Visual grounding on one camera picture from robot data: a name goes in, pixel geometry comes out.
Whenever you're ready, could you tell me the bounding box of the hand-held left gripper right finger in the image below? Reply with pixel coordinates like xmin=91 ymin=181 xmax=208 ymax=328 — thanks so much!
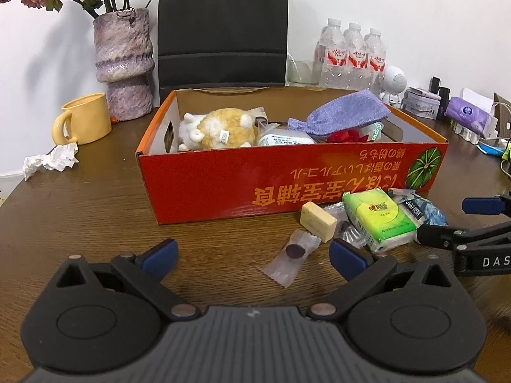
xmin=309 ymin=238 xmax=461 ymax=322

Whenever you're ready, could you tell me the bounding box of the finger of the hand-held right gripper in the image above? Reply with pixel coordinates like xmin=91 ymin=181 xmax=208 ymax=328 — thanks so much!
xmin=416 ymin=219 xmax=511 ymax=253
xmin=462 ymin=193 xmax=511 ymax=217

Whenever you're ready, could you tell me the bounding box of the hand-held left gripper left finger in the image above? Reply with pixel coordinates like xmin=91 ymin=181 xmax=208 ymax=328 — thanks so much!
xmin=54 ymin=238 xmax=200 ymax=322

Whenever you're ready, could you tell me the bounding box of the blue snack packet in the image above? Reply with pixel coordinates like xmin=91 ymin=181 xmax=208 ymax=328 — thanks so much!
xmin=389 ymin=189 xmax=448 ymax=244

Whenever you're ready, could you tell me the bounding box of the foil candy wrapper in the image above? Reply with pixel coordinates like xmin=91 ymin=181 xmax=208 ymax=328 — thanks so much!
xmin=323 ymin=203 xmax=370 ymax=250

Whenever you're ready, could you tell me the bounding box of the pale yellow block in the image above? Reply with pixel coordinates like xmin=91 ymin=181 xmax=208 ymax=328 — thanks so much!
xmin=300 ymin=201 xmax=338 ymax=243

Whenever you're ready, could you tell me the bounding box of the clear wrapper with dark candy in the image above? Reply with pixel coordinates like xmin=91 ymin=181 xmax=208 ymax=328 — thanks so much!
xmin=262 ymin=229 xmax=321 ymax=288

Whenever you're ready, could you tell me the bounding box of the green tissue pack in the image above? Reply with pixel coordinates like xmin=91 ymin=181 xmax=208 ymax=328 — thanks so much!
xmin=342 ymin=191 xmax=418 ymax=253

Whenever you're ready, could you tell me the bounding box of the red cardboard box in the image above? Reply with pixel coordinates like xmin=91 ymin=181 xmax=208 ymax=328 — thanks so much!
xmin=136 ymin=86 xmax=450 ymax=225

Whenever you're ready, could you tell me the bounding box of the red rose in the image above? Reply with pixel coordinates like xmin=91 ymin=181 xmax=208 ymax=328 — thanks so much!
xmin=325 ymin=128 xmax=370 ymax=144

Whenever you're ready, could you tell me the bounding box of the iridescent plastic wrap bundle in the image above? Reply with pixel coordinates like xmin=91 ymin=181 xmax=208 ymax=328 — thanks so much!
xmin=361 ymin=121 xmax=384 ymax=142

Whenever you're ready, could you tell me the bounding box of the white bottle pack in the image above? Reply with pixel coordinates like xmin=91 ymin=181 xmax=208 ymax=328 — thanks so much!
xmin=251 ymin=106 xmax=318 ymax=147

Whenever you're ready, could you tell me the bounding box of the yellow and white plush toy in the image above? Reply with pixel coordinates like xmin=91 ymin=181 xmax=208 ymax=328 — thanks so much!
xmin=178 ymin=108 xmax=258 ymax=152

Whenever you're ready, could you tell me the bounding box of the purple drawstring pouch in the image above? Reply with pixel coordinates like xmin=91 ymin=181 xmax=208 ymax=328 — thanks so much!
xmin=287 ymin=90 xmax=392 ymax=138

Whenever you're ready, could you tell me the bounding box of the white charger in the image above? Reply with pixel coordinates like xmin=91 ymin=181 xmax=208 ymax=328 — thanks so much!
xmin=481 ymin=116 xmax=500 ymax=138

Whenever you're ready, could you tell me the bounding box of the brown cardboard stand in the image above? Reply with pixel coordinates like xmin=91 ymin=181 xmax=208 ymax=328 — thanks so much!
xmin=494 ymin=93 xmax=511 ymax=138

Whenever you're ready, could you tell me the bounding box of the purple tissue pack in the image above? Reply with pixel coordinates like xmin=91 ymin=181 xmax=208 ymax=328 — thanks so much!
xmin=445 ymin=88 xmax=496 ymax=132

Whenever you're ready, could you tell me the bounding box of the small black box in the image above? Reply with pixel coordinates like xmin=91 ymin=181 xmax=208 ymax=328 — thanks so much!
xmin=429 ymin=76 xmax=451 ymax=118

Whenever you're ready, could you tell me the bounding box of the patterned tin box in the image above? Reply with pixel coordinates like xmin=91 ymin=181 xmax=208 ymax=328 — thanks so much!
xmin=403 ymin=86 xmax=444 ymax=119

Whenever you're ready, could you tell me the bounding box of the small crumpled white tissue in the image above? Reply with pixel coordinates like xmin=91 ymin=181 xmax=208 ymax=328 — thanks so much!
xmin=23 ymin=142 xmax=80 ymax=181

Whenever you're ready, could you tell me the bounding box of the white robot figure speaker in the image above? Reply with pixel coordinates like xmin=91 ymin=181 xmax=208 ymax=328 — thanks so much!
xmin=378 ymin=66 xmax=408 ymax=108

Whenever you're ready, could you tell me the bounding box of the yellow mug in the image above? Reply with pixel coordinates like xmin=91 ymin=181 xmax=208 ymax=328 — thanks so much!
xmin=52 ymin=93 xmax=112 ymax=145

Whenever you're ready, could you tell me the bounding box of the clear water bottle red label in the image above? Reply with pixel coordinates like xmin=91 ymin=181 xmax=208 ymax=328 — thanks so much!
xmin=344 ymin=23 xmax=367 ymax=90
xmin=313 ymin=18 xmax=347 ymax=88
xmin=364 ymin=28 xmax=388 ymax=88

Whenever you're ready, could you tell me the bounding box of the clear drinking glass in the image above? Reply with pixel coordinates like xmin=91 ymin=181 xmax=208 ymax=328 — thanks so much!
xmin=286 ymin=52 xmax=320 ymax=87

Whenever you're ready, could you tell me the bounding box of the purple ceramic vase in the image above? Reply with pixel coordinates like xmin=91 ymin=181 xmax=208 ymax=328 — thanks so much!
xmin=93 ymin=8 xmax=155 ymax=121

